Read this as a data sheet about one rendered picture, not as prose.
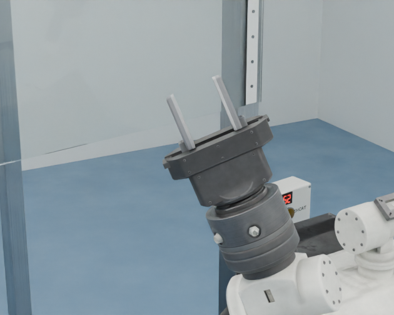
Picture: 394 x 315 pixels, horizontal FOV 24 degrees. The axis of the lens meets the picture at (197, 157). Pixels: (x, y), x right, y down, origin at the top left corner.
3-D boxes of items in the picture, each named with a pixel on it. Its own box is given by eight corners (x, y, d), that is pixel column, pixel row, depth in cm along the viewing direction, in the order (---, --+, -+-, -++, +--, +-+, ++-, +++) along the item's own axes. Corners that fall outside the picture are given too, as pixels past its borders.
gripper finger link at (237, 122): (211, 76, 100) (232, 127, 101) (213, 80, 97) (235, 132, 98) (224, 70, 100) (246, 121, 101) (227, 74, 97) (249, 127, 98)
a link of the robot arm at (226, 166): (161, 151, 105) (201, 242, 107) (162, 170, 95) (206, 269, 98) (262, 108, 104) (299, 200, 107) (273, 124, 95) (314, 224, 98)
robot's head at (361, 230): (332, 258, 133) (335, 202, 130) (382, 241, 138) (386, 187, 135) (364, 275, 128) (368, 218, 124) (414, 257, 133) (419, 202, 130)
